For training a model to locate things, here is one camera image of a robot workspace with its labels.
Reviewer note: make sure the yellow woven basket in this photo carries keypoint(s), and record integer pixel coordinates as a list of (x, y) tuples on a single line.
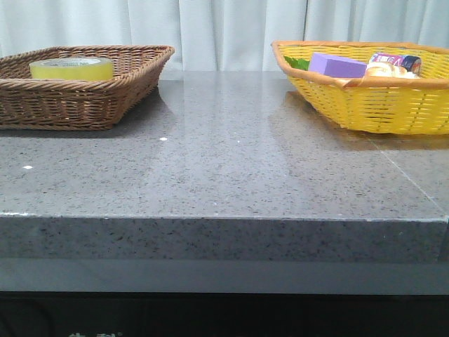
[(375, 104)]

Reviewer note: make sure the purple foam block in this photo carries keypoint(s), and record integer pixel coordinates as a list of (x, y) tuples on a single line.
[(336, 66)]

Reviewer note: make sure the yellow-green tape roll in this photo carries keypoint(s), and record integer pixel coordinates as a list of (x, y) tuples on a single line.
[(73, 68)]

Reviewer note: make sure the white curtain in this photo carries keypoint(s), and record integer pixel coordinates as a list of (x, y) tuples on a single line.
[(218, 35)]

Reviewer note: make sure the brown wicker basket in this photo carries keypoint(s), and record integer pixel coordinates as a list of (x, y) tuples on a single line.
[(73, 105)]

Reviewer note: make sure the toy carrot with green leaves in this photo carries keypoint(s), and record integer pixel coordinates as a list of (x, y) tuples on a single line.
[(297, 63)]

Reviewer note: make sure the toy croissant bread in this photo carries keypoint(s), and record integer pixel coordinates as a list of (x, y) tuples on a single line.
[(386, 69)]

